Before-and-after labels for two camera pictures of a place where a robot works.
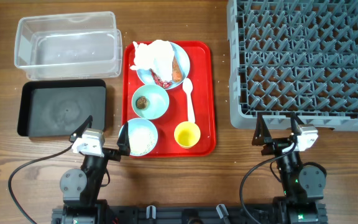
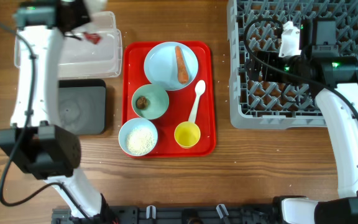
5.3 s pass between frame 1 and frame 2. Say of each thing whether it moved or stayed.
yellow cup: stayed
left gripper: moved
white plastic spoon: moved
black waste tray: stayed
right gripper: moved
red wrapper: moved
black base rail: stayed
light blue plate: moved
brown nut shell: stayed
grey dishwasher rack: stayed
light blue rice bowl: stayed
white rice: stayed
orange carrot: moved
